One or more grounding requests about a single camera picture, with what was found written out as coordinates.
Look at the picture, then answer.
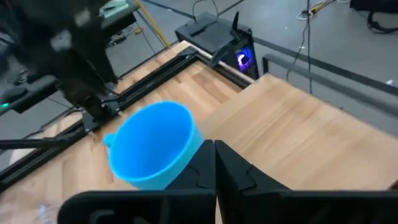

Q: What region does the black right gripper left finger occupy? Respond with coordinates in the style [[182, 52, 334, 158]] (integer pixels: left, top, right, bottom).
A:
[[57, 139, 217, 224]]

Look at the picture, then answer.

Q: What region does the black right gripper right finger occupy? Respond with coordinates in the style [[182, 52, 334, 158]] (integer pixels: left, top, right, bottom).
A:
[[215, 139, 398, 224]]

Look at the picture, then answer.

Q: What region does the turquoise plastic mug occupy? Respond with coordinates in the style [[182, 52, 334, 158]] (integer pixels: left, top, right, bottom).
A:
[[103, 100, 205, 191]]

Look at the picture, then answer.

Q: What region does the black computer tower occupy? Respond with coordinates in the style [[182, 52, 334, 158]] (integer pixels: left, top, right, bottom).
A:
[[174, 11, 260, 81]]

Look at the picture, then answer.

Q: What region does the black rod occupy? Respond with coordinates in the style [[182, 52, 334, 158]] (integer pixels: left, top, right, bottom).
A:
[[0, 138, 80, 151]]

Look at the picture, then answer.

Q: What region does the black box with green light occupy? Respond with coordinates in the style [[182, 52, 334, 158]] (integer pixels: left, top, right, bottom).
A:
[[0, 75, 59, 114]]

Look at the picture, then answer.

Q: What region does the black table edge rail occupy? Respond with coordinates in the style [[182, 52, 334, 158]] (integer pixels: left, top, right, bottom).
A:
[[0, 46, 256, 191]]

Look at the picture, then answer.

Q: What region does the thin black cable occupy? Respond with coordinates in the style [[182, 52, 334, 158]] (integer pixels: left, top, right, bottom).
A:
[[285, 0, 313, 94]]

